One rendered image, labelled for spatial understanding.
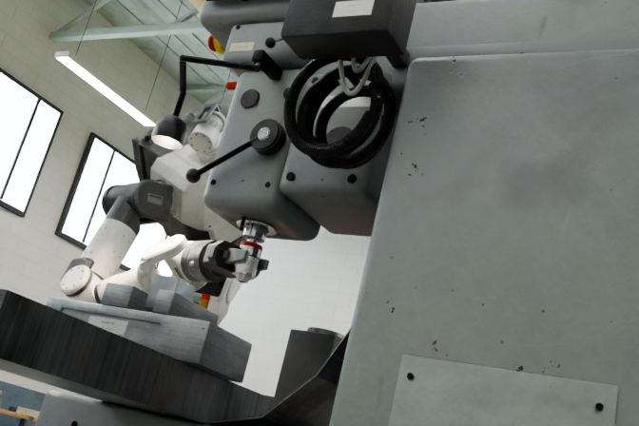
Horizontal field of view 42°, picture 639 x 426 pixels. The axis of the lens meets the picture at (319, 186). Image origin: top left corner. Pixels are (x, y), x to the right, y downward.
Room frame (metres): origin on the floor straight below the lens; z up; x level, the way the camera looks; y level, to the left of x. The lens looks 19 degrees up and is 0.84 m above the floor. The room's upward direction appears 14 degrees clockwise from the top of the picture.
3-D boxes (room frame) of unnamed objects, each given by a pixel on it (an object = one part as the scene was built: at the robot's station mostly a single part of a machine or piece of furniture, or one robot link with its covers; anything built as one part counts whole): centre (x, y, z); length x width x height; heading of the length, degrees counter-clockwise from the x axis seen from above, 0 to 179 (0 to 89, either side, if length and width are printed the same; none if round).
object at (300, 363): (1.98, -0.13, 1.08); 0.22 x 0.12 x 0.20; 146
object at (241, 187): (1.65, 0.10, 1.47); 0.21 x 0.19 x 0.32; 149
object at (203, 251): (1.73, 0.16, 1.23); 0.13 x 0.12 x 0.10; 130
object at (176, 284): (1.49, 0.21, 1.10); 0.06 x 0.05 x 0.06; 151
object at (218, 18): (1.65, 0.09, 1.81); 0.47 x 0.26 x 0.16; 59
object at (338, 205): (1.55, -0.06, 1.47); 0.24 x 0.19 x 0.26; 149
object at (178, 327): (1.50, 0.23, 1.04); 0.35 x 0.15 x 0.11; 61
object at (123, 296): (1.51, 0.26, 1.07); 0.15 x 0.06 x 0.04; 151
